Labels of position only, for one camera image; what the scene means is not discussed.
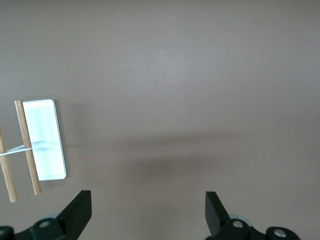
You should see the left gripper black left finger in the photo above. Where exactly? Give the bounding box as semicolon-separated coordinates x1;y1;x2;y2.
14;189;93;240

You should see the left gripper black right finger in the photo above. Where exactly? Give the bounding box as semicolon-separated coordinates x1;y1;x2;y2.
205;191;269;240

